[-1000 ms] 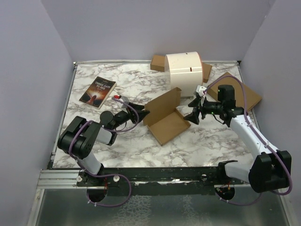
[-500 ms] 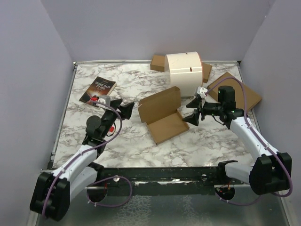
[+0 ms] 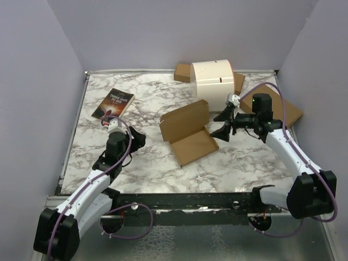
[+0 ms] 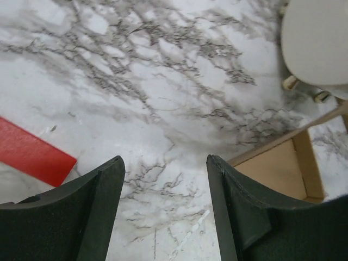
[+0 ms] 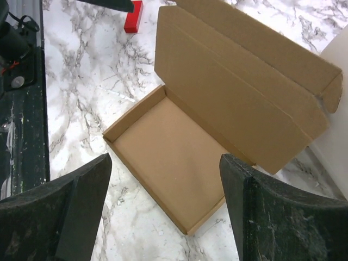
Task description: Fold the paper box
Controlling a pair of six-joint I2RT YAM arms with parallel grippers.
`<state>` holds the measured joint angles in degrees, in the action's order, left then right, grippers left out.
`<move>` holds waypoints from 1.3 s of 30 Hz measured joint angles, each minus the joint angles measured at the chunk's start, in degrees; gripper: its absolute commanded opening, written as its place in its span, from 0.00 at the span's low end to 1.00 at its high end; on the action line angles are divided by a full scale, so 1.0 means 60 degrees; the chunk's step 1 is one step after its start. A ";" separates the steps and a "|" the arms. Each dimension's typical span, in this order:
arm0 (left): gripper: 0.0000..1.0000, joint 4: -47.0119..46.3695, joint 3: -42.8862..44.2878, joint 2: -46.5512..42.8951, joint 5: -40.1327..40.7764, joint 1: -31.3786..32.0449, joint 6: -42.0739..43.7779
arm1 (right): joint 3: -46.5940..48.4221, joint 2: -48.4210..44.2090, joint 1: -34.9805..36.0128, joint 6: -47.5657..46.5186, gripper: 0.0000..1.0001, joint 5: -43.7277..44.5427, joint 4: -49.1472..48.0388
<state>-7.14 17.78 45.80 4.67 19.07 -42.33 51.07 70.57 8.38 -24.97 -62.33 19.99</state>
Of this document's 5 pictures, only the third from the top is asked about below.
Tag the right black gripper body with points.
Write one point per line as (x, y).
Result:
(242, 120)

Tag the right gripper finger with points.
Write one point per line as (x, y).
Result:
(225, 115)
(223, 133)

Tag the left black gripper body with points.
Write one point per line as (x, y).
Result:
(128, 144)

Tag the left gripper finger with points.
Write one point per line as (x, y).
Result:
(138, 141)
(134, 132)

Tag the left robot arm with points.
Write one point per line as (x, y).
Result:
(60, 230)

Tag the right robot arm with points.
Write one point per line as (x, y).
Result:
(313, 190)

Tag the white cylindrical bread box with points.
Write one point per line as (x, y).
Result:
(212, 81)

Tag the closed brown cardboard box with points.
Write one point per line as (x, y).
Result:
(292, 112)

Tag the small brown box behind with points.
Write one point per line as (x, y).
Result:
(182, 73)

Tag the brown cardboard piece behind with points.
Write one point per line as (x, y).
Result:
(238, 83)

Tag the dark paperback book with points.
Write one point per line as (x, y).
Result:
(114, 104)

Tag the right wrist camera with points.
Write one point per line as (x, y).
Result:
(232, 102)

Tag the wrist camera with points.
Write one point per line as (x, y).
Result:
(114, 125)
(232, 102)

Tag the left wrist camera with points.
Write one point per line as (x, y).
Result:
(114, 125)

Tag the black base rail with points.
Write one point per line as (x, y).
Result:
(180, 209)

